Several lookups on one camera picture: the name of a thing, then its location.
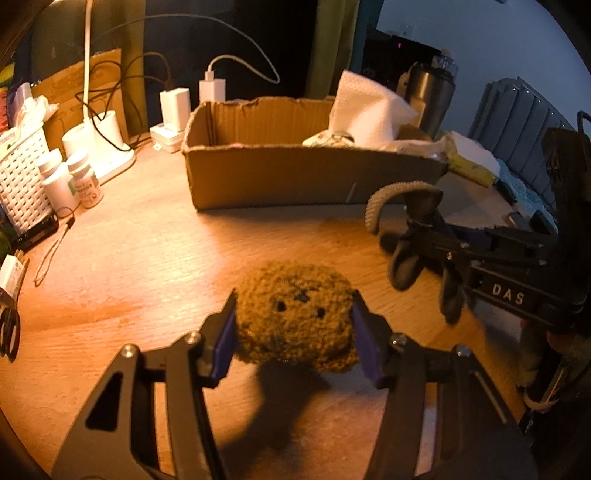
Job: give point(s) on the crumpled plastic bags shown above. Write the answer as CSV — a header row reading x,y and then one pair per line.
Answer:
x,y
30,110

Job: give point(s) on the person's right forearm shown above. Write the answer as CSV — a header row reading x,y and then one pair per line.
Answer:
x,y
528,364

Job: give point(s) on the white pill bottle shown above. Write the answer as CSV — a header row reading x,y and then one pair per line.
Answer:
x,y
60,191
48,160

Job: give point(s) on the cardboard box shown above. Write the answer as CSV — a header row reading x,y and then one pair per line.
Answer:
x,y
286,175

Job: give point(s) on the small white adapter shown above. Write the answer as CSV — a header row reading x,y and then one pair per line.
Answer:
x,y
11,277

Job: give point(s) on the yellow-green sponge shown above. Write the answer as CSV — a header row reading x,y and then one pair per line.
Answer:
x,y
5,76

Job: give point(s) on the white charger block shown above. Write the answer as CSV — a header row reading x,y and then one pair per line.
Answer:
x,y
175,108

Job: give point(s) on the pill bottle with label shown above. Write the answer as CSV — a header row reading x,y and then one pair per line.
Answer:
x,y
85,182

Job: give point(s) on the white woven basket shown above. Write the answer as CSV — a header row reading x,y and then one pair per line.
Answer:
x,y
23,184

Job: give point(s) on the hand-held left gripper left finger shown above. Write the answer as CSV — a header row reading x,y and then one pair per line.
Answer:
x,y
226,337

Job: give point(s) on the white power strip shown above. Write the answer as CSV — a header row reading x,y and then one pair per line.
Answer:
x,y
168,138

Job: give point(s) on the light blue bedsheet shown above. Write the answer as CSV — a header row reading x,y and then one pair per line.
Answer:
x,y
526,191

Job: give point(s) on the yellow tissue pack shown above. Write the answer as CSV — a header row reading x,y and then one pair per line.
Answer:
x,y
471,161

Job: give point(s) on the white paper towel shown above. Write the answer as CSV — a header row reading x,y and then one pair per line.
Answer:
x,y
364,110

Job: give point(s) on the black glasses case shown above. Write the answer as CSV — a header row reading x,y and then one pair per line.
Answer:
x,y
544,222

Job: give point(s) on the grey padded headboard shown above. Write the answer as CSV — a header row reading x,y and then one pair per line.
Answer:
x,y
517,120

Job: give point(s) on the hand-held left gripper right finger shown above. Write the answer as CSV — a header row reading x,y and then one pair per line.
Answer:
x,y
367,341

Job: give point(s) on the brown plush toy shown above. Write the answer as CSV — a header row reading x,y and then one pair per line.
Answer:
x,y
295,318

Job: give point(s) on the black smartphone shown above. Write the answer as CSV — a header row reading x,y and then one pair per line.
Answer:
x,y
518,220

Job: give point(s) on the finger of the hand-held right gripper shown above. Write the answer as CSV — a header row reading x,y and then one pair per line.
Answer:
x,y
438,240
475,240

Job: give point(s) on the black scissors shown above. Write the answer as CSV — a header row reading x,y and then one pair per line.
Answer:
x,y
10,330

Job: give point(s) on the brown cardboard sheet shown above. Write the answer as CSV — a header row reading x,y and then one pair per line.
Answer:
x,y
64,87

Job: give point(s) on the steel tumbler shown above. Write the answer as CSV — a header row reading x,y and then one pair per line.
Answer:
x,y
431,101

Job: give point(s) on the black flashlight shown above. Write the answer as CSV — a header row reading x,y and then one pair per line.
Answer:
x,y
34,234

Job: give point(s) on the white wall socket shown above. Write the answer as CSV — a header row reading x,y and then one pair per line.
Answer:
x,y
407,30

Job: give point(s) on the small black box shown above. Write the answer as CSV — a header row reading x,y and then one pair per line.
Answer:
x,y
506,190

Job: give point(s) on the white desk lamp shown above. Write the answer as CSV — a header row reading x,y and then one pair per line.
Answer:
x,y
99,147

